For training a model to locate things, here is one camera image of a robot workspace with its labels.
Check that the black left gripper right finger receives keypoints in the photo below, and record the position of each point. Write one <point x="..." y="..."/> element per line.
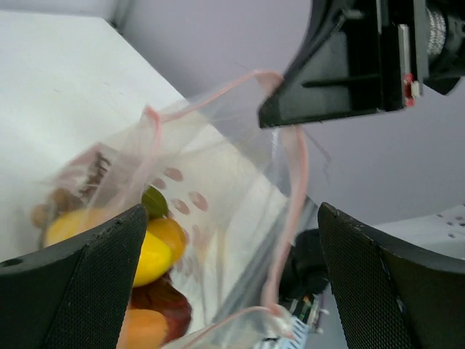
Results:
<point x="389" y="292"/>

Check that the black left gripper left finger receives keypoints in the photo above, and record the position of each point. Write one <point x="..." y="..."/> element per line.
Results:
<point x="73" y="294"/>

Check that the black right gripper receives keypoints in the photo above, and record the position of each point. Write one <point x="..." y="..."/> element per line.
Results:
<point x="367" y="56"/>

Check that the yellow mango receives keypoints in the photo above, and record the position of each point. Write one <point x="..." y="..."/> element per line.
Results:
<point x="156" y="256"/>

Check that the yellow lemon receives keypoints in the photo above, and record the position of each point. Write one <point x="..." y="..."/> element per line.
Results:
<point x="171" y="233"/>

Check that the longan bunch with leaves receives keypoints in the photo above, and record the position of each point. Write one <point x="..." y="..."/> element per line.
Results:
<point x="94" y="187"/>

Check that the clear zip bag pink dots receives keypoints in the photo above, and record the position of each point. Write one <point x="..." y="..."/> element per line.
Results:
<point x="237" y="190"/>

